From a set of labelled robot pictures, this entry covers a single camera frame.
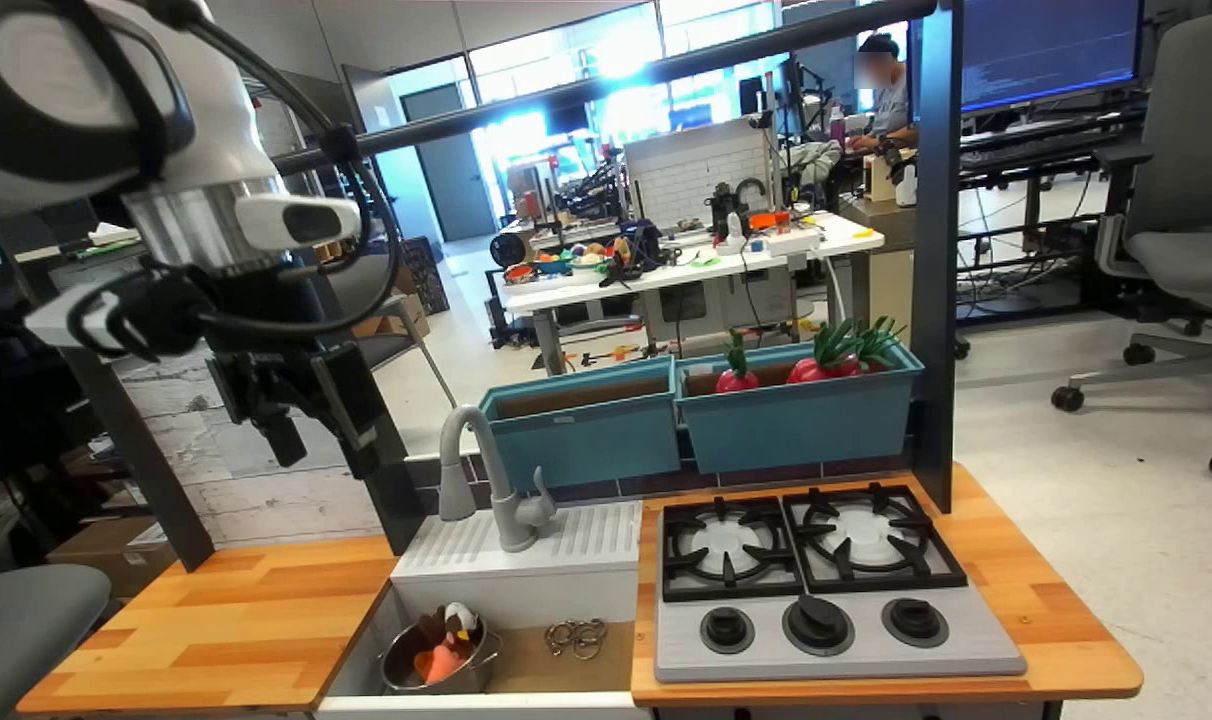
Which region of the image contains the grey door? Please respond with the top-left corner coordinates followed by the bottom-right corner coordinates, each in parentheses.
top-left (396, 78), bottom-right (504, 247)

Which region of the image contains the grey office chair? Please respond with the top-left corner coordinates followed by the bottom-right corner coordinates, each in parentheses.
top-left (1048, 4), bottom-right (1212, 490)

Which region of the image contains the grey toy stove plate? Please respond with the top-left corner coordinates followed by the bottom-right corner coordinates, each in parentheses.
top-left (647, 481), bottom-right (1031, 687)

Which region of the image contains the large red toy radish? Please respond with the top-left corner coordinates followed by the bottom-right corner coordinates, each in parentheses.
top-left (783, 317), bottom-right (866, 387)

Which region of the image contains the wooden butcher block counter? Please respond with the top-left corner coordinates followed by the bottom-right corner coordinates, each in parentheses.
top-left (12, 537), bottom-right (402, 720)

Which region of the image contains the white perforated panel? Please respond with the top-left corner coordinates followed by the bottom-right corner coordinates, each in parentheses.
top-left (619, 118), bottom-right (791, 234)

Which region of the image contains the black backdrop support post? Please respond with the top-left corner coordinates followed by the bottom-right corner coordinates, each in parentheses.
top-left (59, 340), bottom-right (220, 575)

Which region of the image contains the black office desk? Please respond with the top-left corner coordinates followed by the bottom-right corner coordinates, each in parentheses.
top-left (951, 85), bottom-right (1158, 327)

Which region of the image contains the grey padded chair seat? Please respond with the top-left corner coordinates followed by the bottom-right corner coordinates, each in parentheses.
top-left (0, 559), bottom-right (115, 720)

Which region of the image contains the small red toy radish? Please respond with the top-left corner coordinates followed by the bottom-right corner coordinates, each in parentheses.
top-left (713, 327), bottom-right (767, 395)

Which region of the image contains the grey wood backdrop panel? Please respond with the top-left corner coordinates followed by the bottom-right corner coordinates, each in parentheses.
top-left (99, 332), bottom-right (407, 553)

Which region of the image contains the white toy sink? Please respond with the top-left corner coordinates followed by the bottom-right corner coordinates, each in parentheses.
top-left (311, 496), bottom-right (651, 720)

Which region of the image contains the black metal kitchen frame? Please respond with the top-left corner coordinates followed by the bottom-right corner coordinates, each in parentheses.
top-left (270, 0), bottom-right (970, 558)

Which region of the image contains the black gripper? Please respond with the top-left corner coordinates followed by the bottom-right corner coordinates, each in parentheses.
top-left (199, 332), bottom-right (382, 472)

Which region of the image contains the tangled metal wire piece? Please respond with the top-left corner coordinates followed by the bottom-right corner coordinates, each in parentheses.
top-left (539, 617), bottom-right (618, 663)

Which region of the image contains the teal plastic planter box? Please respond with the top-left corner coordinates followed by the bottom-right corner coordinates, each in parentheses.
top-left (477, 354), bottom-right (688, 496)
top-left (673, 332), bottom-right (927, 481)

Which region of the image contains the green leafy toy plant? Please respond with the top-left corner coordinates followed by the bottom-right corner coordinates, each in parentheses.
top-left (843, 312), bottom-right (907, 377)

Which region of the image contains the black stove knob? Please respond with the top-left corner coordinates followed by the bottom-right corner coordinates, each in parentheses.
top-left (779, 592), bottom-right (856, 660)
top-left (880, 598), bottom-right (951, 651)
top-left (698, 605), bottom-right (759, 660)

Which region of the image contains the white work table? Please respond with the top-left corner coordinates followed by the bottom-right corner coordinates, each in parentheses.
top-left (501, 204), bottom-right (891, 379)

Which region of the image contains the black equipment rack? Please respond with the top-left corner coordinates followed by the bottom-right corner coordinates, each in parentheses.
top-left (0, 215), bottom-right (139, 571)

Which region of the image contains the cardboard box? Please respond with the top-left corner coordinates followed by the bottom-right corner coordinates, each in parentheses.
top-left (346, 283), bottom-right (438, 370)

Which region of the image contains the grey toy faucet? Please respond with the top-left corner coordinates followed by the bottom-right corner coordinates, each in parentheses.
top-left (433, 403), bottom-right (566, 558)

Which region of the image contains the black burner grate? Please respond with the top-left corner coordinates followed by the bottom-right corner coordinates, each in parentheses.
top-left (655, 491), bottom-right (809, 605)
top-left (778, 481), bottom-right (971, 598)

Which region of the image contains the person in background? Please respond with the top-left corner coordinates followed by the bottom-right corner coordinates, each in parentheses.
top-left (843, 30), bottom-right (925, 156)

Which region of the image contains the toy kitchen stove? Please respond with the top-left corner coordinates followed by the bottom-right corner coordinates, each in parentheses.
top-left (627, 466), bottom-right (1149, 713)

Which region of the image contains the orange bear soft toy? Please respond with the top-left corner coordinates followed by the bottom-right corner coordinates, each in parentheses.
top-left (438, 600), bottom-right (489, 650)

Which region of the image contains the blue monitor screen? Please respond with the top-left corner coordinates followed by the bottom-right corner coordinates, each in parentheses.
top-left (958, 0), bottom-right (1153, 119)

